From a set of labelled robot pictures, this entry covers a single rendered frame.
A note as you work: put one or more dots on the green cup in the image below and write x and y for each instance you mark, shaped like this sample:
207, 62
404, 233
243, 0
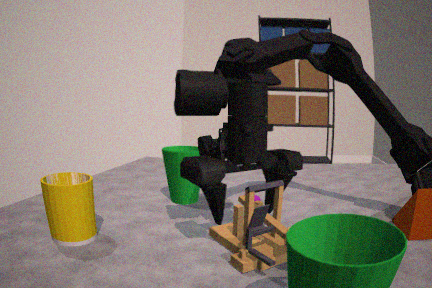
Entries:
181, 191
343, 251

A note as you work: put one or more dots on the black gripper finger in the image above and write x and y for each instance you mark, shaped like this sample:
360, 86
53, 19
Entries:
274, 176
215, 196

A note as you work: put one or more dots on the yellow cup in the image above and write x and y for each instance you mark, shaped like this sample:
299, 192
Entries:
70, 208

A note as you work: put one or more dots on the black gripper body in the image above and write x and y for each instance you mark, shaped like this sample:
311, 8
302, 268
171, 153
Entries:
247, 144

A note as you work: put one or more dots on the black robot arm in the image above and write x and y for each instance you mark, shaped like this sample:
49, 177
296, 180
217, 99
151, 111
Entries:
242, 74

